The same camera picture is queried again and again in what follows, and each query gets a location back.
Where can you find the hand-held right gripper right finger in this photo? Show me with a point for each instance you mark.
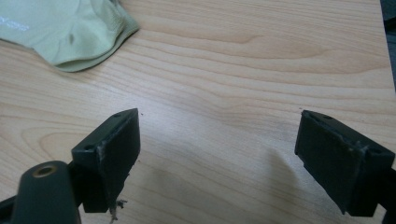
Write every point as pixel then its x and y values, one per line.
pixel 339 161

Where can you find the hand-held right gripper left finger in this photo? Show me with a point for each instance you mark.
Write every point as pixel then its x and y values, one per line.
pixel 116 155

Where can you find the beige sock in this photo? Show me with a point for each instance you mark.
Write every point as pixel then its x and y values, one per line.
pixel 62 29

